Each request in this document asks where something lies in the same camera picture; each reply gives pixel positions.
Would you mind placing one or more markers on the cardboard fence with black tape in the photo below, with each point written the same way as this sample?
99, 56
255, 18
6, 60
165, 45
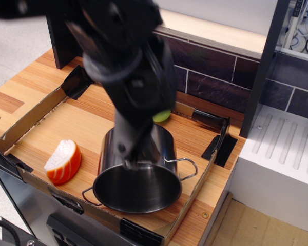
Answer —
42, 106

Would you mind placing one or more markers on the green toy apple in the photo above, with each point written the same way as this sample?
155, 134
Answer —
162, 116

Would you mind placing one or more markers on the dark left shelf post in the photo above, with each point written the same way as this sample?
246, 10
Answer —
64, 45

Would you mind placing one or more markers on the stainless steel metal pot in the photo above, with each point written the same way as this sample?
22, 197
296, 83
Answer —
146, 188

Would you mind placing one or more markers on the white dish drying rack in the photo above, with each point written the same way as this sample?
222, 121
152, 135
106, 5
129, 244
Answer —
278, 141

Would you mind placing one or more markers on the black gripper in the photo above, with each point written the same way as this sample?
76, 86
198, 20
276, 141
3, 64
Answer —
139, 90

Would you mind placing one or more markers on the dark grey vertical post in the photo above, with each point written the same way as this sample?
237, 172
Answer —
253, 106

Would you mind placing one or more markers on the orange salmon sushi toy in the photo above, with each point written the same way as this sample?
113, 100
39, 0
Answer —
64, 162

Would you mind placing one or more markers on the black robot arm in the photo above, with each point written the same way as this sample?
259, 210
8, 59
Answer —
123, 54

